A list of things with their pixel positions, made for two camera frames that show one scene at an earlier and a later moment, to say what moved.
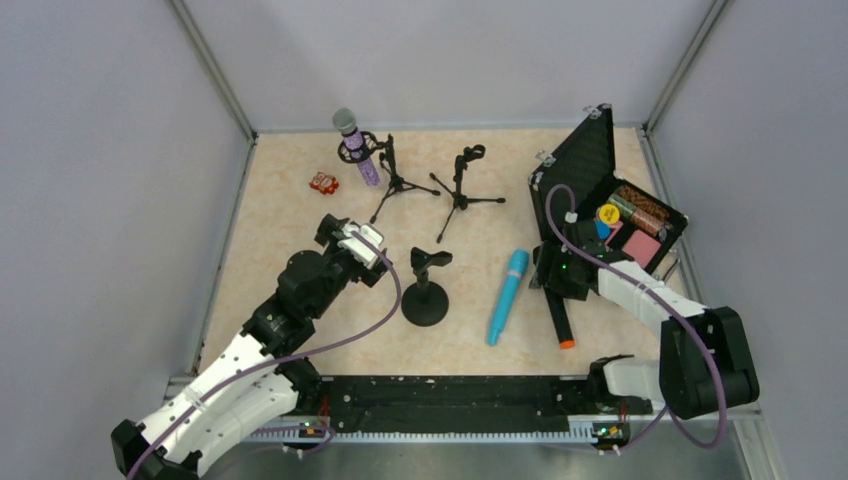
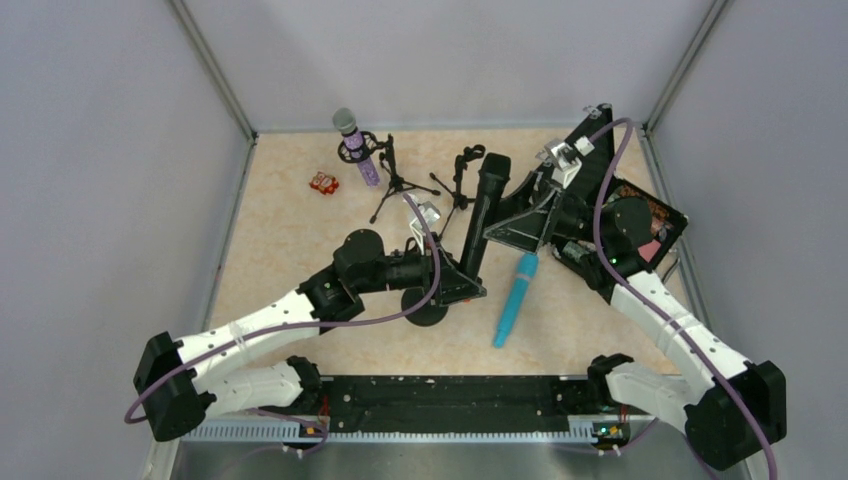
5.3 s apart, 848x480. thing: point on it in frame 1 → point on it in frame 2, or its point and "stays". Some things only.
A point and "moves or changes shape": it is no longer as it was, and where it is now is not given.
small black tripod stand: x=461 y=201 stays
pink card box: x=641 y=247 stays
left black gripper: x=329 y=230 → x=436 y=276
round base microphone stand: x=425 y=303 stays
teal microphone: x=518 y=264 moves or changes shape
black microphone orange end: x=560 y=319 → x=494 y=174
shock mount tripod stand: x=370 y=146 stays
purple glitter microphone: x=344 y=120 stays
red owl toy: x=324 y=183 stays
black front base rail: x=460 y=403 stays
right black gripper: x=553 y=283 → x=543 y=216
